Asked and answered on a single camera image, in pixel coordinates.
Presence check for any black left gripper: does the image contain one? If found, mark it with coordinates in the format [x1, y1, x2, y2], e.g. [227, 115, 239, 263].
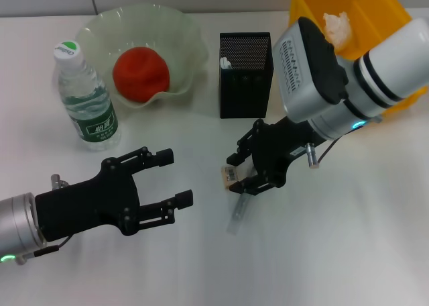
[34, 147, 194, 243]

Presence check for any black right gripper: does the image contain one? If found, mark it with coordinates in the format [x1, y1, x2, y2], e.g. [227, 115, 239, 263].
[227, 116, 328, 197]

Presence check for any beige barcode eraser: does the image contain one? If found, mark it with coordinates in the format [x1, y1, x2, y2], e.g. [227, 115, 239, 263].
[221, 164, 243, 190]

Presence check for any grey pen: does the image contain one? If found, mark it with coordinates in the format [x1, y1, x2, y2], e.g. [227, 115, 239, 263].
[227, 166, 259, 236]

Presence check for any clear green-label water bottle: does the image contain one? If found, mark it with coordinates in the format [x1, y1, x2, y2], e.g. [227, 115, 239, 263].
[52, 40, 122, 152]

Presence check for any orange plush fruit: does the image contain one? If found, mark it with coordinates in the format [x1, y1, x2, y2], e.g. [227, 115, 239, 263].
[112, 46, 171, 102]

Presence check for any white paper ball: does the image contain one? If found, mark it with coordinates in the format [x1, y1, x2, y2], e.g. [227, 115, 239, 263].
[322, 12, 355, 50]

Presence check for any black mesh pen holder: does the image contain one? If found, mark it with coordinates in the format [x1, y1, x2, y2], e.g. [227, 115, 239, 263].
[219, 32, 275, 119]

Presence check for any pale green wavy fruit plate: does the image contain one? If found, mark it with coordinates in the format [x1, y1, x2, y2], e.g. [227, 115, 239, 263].
[75, 5, 208, 109]

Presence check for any silver left flange plug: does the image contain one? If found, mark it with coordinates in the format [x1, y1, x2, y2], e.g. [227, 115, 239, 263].
[50, 174, 70, 190]

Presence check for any yellow plastic bin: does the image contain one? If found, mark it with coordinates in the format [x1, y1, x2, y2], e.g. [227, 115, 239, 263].
[288, 0, 429, 119]

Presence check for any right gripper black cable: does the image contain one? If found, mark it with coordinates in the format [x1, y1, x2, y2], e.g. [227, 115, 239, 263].
[305, 135, 346, 169]

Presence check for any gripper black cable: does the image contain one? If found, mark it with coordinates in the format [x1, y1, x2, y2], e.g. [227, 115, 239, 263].
[305, 135, 346, 169]
[16, 235, 73, 266]

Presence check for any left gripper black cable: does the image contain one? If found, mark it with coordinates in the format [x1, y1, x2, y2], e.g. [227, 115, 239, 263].
[16, 235, 73, 266]

